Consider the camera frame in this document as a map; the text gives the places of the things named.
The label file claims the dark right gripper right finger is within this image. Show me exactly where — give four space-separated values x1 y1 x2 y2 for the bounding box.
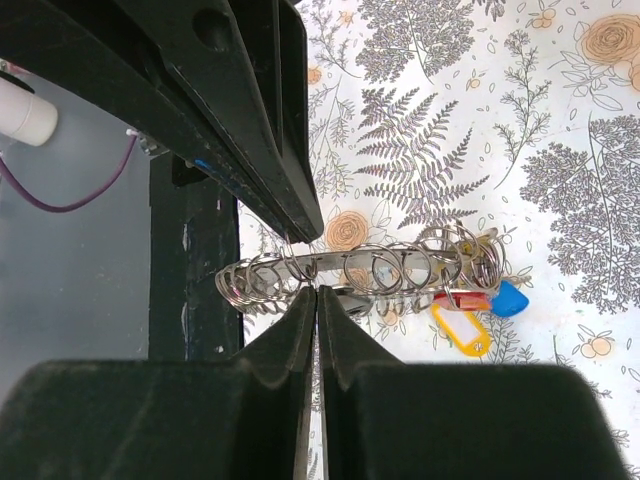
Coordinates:
317 287 627 479

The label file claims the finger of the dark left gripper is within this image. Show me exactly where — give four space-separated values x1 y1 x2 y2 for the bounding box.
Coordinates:
0 0 311 245
117 1 324 240

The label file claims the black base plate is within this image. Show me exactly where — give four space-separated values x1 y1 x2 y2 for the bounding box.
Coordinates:
148 153 244 361

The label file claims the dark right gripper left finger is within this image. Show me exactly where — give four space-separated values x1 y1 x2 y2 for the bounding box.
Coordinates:
1 287 316 479

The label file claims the yellow key tag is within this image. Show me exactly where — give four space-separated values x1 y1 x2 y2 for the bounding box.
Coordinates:
430 304 491 357

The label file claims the blue key tag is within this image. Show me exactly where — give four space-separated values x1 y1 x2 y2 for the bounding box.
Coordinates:
490 280 529 318

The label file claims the red key tag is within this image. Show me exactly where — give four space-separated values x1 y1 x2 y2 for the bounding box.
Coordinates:
433 291 492 311

